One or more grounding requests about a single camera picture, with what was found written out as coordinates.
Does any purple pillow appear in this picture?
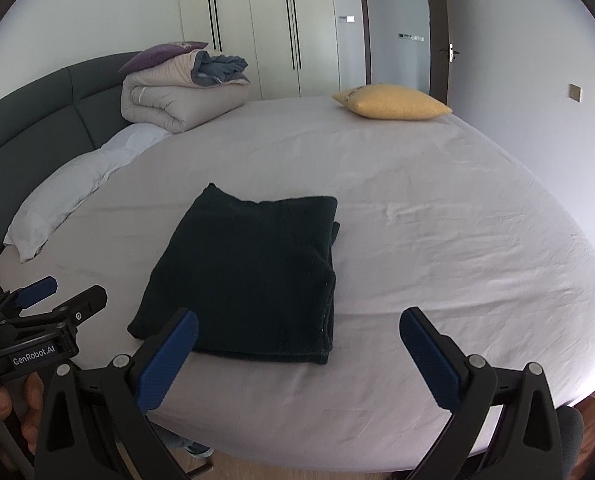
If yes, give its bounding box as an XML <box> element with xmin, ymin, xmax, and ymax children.
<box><xmin>118</xmin><ymin>41</ymin><xmax>209</xmax><ymax>73</ymax></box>

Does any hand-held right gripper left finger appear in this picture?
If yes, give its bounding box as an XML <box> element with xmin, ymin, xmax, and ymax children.
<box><xmin>35</xmin><ymin>307</ymin><xmax>201</xmax><ymax>480</ymax></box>

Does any grey slipper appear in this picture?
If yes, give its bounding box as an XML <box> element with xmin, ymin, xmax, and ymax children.
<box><xmin>179</xmin><ymin>435</ymin><xmax>214</xmax><ymax>459</ymax></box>

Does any bed with white sheet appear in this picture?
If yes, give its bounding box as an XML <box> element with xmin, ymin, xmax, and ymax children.
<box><xmin>0</xmin><ymin>95</ymin><xmax>595</xmax><ymax>473</ymax></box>

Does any white wardrobe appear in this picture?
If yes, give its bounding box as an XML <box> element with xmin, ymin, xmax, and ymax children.
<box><xmin>178</xmin><ymin>0</ymin><xmax>363</xmax><ymax>102</ymax></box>

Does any dark brown door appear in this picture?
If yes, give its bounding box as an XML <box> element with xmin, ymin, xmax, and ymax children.
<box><xmin>429</xmin><ymin>0</ymin><xmax>451</xmax><ymax>103</ymax></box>

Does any blue grey blanket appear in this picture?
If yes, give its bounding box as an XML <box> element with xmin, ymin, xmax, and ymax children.
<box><xmin>192</xmin><ymin>52</ymin><xmax>251</xmax><ymax>86</ymax></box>

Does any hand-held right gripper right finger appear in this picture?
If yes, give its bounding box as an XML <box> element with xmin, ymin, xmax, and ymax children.
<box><xmin>400</xmin><ymin>306</ymin><xmax>563</xmax><ymax>480</ymax></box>

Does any dark green sweater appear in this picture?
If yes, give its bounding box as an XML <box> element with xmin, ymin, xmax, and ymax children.
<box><xmin>128</xmin><ymin>182</ymin><xmax>341</xmax><ymax>366</ymax></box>

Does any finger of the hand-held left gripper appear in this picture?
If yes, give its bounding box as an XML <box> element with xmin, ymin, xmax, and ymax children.
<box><xmin>0</xmin><ymin>276</ymin><xmax>58</xmax><ymax>312</ymax></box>
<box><xmin>42</xmin><ymin>285</ymin><xmax>108</xmax><ymax>324</ymax></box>

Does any dark green headboard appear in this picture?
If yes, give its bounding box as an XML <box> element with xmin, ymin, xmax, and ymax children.
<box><xmin>0</xmin><ymin>51</ymin><xmax>143</xmax><ymax>261</ymax></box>

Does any yellow pillow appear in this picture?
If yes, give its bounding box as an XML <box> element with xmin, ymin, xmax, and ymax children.
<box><xmin>332</xmin><ymin>83</ymin><xmax>453</xmax><ymax>121</ymax></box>

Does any white pillow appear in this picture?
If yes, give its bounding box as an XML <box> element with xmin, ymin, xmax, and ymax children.
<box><xmin>4</xmin><ymin>152</ymin><xmax>128</xmax><ymax>263</ymax></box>
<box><xmin>100</xmin><ymin>122</ymin><xmax>172</xmax><ymax>162</ymax></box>

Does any person's left hand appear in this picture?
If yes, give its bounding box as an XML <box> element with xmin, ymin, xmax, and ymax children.
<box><xmin>0</xmin><ymin>375</ymin><xmax>46</xmax><ymax>454</ymax></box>

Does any folded beige duvet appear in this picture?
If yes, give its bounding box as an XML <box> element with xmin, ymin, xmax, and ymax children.
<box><xmin>120</xmin><ymin>50</ymin><xmax>251</xmax><ymax>134</ymax></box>

